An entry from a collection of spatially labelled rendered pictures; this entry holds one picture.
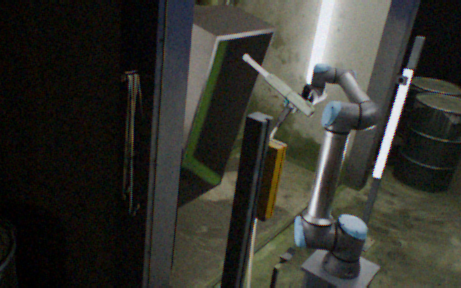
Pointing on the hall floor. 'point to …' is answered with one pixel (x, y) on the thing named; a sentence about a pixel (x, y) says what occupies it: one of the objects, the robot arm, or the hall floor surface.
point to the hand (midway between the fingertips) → (290, 103)
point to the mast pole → (376, 177)
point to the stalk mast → (246, 198)
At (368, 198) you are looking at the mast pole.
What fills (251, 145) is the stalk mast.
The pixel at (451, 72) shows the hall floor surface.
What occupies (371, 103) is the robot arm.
